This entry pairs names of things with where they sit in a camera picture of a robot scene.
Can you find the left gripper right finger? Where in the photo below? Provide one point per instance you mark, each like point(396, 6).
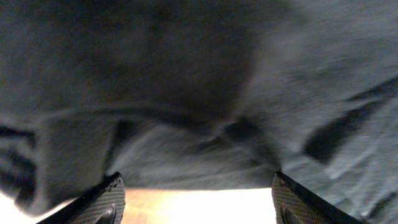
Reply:
point(295, 204)

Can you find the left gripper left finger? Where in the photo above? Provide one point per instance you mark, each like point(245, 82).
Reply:
point(103, 204)

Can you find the black Nike t-shirt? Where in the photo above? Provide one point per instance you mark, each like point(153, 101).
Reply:
point(200, 95)

